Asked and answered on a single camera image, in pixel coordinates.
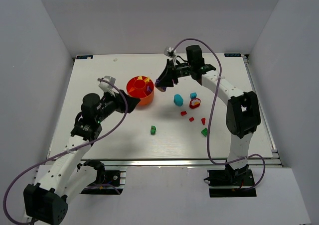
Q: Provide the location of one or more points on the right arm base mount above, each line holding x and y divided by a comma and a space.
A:
222, 185

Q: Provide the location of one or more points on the right blue table label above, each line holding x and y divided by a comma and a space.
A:
230, 55

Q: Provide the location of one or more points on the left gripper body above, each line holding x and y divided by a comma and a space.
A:
119, 101

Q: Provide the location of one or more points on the orange divided round container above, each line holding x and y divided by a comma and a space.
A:
138, 89

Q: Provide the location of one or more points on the green small lego piece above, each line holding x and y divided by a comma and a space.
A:
153, 130

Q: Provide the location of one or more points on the small teal lego brick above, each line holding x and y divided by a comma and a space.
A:
193, 95

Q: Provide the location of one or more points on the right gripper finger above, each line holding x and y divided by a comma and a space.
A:
168, 71
166, 83

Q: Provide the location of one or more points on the green square lego brick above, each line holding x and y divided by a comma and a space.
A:
204, 132

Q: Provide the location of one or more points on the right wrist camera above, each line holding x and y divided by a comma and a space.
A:
170, 53

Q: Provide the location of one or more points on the left blue table label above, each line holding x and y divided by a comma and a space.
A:
84, 57

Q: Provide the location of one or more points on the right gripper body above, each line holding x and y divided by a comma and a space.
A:
174, 72

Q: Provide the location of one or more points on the blue table label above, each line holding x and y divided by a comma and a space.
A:
230, 55
84, 57

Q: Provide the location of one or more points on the teal rounded lego brick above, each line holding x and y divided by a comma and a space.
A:
178, 100

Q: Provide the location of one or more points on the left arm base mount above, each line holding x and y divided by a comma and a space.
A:
108, 182

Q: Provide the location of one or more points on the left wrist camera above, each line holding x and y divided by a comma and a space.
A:
106, 84

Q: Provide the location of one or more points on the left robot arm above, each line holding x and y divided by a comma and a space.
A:
48, 200

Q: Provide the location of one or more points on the red flower lego brick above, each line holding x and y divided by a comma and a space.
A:
194, 103

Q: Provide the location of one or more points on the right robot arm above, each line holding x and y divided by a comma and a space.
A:
242, 108

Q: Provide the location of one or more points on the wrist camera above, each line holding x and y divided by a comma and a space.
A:
106, 84
170, 53

